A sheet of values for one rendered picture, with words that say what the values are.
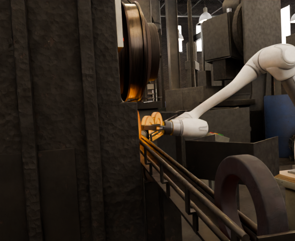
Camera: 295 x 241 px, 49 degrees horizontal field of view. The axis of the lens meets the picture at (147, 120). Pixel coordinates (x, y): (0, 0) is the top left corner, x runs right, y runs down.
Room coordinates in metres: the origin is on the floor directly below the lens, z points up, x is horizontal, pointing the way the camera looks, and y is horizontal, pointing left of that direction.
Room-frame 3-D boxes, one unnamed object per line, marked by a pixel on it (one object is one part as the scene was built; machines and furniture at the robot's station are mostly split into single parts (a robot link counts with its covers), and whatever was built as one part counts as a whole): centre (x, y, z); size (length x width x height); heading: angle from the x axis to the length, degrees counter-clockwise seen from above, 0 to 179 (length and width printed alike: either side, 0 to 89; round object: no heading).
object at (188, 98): (5.99, -0.86, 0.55); 1.10 x 0.53 x 1.10; 32
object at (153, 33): (1.62, -0.03, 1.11); 0.28 x 0.06 x 0.28; 12
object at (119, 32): (1.24, 0.10, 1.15); 0.26 x 0.02 x 0.18; 12
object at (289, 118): (4.70, -2.01, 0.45); 0.59 x 0.59 x 0.89
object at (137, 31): (1.60, 0.07, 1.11); 0.47 x 0.06 x 0.47; 12
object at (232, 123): (4.26, -0.67, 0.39); 1.03 x 0.83 x 0.77; 117
